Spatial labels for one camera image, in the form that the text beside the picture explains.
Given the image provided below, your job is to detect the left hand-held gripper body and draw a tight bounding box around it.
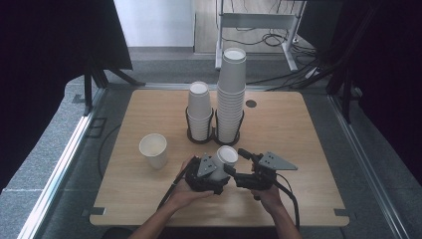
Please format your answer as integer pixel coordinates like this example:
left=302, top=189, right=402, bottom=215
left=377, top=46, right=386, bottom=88
left=184, top=152, right=219, bottom=193

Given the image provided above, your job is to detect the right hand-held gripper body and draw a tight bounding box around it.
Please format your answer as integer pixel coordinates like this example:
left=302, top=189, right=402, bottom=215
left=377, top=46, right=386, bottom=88
left=252, top=151, right=299, bottom=191

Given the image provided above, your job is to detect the single white paper cup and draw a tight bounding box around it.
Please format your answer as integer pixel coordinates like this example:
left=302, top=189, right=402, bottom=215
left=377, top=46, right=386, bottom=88
left=138, top=132, right=169, bottom=170
left=208, top=144, right=239, bottom=182

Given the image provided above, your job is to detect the black wire double cup holder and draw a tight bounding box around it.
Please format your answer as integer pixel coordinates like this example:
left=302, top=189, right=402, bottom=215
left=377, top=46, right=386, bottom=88
left=184, top=106, right=246, bottom=146

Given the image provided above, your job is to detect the tall stack of paper cups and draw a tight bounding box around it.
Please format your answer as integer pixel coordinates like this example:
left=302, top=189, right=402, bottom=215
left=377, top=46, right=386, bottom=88
left=216, top=47, right=247, bottom=143

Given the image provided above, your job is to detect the short stack of paper cups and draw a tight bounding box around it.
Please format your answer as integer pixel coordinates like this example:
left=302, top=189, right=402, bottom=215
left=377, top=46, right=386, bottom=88
left=186, top=81, right=214, bottom=141

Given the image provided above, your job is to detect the person's right hand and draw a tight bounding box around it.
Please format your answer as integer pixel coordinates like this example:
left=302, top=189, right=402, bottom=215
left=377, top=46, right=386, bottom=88
left=250, top=183, right=284, bottom=217

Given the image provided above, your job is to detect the person's left hand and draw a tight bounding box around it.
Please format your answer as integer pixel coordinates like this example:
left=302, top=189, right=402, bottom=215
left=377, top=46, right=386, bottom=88
left=167, top=155, right=215, bottom=212

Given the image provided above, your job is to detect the black tripod stand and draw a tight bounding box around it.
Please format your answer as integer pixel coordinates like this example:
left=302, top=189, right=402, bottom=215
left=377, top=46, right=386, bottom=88
left=83, top=59, right=147, bottom=118

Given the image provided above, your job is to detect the dark curtain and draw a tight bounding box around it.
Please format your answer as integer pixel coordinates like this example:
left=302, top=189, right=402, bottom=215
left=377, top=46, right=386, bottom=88
left=0, top=0, right=133, bottom=193
left=326, top=0, right=422, bottom=187

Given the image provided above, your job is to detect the left hand-held gripper black cable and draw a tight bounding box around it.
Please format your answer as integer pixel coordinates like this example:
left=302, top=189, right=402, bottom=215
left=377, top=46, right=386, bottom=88
left=156, top=162, right=195, bottom=212

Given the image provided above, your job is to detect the hand-held gripper black cable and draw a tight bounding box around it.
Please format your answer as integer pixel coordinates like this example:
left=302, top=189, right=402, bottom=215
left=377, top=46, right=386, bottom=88
left=156, top=162, right=195, bottom=212
left=272, top=172, right=301, bottom=232

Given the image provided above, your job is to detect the right hand-held gripper black cable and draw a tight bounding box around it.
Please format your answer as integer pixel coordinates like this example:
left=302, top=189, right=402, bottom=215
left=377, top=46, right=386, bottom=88
left=272, top=172, right=301, bottom=232

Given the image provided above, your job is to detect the aluminium frame rail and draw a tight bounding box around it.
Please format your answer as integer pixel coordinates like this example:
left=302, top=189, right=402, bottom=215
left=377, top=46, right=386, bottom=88
left=327, top=94, right=412, bottom=239
left=16, top=88, right=107, bottom=239
left=132, top=82, right=277, bottom=93

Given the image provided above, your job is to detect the bundle of black floor cables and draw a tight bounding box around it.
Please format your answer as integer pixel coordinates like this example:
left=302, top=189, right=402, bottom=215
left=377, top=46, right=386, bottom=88
left=222, top=28, right=332, bottom=93

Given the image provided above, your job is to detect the thin black cable under table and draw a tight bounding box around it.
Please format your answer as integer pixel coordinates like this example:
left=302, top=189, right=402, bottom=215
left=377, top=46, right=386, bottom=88
left=97, top=122, right=122, bottom=180

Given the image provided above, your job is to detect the black floor bracket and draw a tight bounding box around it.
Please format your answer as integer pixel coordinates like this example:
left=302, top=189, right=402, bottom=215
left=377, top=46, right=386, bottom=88
left=87, top=117, right=107, bottom=139

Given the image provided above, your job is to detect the white metal desk frame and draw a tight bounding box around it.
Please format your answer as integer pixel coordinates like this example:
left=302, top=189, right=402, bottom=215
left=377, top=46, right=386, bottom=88
left=214, top=0, right=308, bottom=73

